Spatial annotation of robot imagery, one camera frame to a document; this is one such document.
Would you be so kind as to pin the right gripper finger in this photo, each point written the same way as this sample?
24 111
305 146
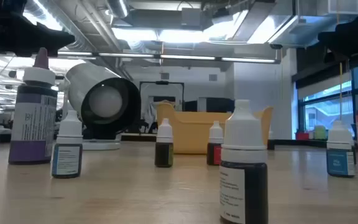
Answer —
353 34
337 55

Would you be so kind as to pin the rectangular silver air duct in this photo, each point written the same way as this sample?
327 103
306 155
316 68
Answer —
291 28

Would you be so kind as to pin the grey square wall vent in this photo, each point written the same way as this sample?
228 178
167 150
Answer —
164 76
212 77

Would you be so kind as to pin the grey ceiling box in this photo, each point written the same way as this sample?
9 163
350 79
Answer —
191 17

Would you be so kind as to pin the large glass window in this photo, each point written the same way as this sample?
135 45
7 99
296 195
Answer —
328 112

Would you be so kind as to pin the large purple food coloring bottle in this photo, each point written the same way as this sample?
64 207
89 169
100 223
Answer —
31 124

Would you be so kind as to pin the black framed board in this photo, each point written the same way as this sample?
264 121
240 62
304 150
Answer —
162 82

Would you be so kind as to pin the small green food coloring bottle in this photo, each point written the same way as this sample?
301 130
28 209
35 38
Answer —
163 155

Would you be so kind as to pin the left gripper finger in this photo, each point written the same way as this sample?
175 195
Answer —
26 39
23 53

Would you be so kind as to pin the linear ceiling light tube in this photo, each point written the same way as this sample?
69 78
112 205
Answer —
187 57
76 53
247 60

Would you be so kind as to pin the black aluminium table frame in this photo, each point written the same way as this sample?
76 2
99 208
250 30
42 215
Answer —
135 137

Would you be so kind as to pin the white cup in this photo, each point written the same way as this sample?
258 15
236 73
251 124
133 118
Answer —
82 81

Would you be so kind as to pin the small sky blue coloring bottle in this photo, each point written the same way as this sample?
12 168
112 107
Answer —
337 161

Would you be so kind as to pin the black security camera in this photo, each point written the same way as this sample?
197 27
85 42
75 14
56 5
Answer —
276 46

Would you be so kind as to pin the small teal label coloring bottle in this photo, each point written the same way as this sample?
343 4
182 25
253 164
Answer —
67 155

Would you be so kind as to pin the small red food coloring bottle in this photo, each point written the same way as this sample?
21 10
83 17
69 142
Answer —
213 155

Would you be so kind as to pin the small black food coloring bottle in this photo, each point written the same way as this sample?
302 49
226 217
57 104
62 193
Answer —
253 193

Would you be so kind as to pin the yellow plastic bin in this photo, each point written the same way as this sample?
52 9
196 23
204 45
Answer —
191 137

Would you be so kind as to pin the red box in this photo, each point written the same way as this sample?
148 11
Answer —
302 136

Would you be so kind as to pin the green container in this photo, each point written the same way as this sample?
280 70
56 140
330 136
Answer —
319 132

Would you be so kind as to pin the round silver air duct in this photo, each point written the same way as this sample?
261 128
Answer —
118 7

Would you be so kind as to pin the white draped cloth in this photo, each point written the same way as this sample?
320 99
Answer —
149 113

